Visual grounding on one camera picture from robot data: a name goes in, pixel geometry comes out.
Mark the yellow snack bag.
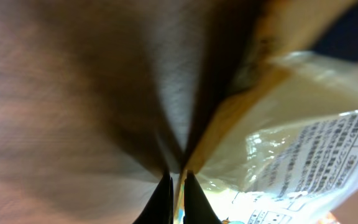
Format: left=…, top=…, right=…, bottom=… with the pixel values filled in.
left=174, top=1, right=358, bottom=223

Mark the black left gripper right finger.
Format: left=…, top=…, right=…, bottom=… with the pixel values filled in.
left=183, top=172, right=222, bottom=224

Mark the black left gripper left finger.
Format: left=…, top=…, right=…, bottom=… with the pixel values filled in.
left=134, top=172, right=173, bottom=224

